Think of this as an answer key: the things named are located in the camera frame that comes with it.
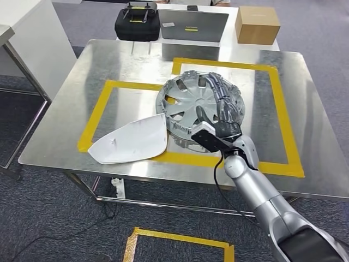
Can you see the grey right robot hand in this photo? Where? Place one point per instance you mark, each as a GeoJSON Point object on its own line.
{"type": "Point", "coordinates": [228, 115]}

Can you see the silver plastic hubcap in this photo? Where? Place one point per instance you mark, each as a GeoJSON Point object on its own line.
{"type": "Point", "coordinates": [185, 97]}

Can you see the stainless steel workbench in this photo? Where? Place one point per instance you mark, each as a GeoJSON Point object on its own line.
{"type": "Point", "coordinates": [5, 32]}
{"type": "Point", "coordinates": [68, 126]}

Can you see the yellow tape table marking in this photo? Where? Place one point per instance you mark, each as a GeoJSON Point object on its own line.
{"type": "Point", "coordinates": [191, 159]}

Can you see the white table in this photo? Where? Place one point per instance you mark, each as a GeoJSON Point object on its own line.
{"type": "Point", "coordinates": [231, 21]}

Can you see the brown cardboard box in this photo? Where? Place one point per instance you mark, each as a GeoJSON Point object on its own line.
{"type": "Point", "coordinates": [258, 25]}

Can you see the grey laptop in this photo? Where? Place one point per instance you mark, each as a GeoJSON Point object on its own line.
{"type": "Point", "coordinates": [191, 27]}

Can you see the white car mirror cover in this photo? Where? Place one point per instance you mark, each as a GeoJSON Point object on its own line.
{"type": "Point", "coordinates": [136, 141]}

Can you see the yellow floor tape square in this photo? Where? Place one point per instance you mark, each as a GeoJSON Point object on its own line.
{"type": "Point", "coordinates": [177, 237]}

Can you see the black carrying case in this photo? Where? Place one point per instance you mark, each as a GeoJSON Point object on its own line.
{"type": "Point", "coordinates": [136, 30]}

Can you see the black remote controller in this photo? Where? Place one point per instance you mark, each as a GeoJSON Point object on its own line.
{"type": "Point", "coordinates": [136, 12]}

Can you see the white power strip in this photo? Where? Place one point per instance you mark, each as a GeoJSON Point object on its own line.
{"type": "Point", "coordinates": [119, 188]}

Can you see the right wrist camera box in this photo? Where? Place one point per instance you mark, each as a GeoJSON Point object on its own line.
{"type": "Point", "coordinates": [207, 139]}

